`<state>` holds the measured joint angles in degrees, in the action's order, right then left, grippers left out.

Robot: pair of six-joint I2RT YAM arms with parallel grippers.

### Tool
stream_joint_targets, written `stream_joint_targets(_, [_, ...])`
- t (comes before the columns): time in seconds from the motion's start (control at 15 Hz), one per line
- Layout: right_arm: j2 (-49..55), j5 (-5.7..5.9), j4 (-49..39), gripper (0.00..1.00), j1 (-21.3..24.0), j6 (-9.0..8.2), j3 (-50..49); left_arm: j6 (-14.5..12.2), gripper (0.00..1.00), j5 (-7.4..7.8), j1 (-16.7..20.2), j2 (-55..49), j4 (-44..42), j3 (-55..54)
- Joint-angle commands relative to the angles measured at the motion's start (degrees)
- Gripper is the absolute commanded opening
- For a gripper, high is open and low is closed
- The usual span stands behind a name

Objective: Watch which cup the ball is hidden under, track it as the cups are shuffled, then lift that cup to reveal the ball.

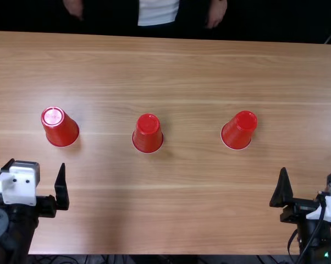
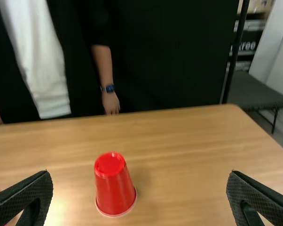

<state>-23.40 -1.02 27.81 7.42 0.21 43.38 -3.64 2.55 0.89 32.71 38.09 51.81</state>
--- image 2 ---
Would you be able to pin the black mesh folding bench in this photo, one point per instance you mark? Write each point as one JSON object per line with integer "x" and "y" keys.
{"x": 254, "y": 94}

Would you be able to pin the red cup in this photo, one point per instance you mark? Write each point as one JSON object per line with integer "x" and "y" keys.
{"x": 114, "y": 188}

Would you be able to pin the person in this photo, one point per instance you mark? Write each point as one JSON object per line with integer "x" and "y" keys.
{"x": 38, "y": 58}

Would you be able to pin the metal storage shelf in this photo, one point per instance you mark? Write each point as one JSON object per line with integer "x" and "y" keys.
{"x": 248, "y": 35}

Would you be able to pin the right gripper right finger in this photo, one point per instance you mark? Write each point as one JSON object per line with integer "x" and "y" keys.
{"x": 245, "y": 190}

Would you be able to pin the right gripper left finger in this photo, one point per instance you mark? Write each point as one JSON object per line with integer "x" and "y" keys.
{"x": 35, "y": 188}

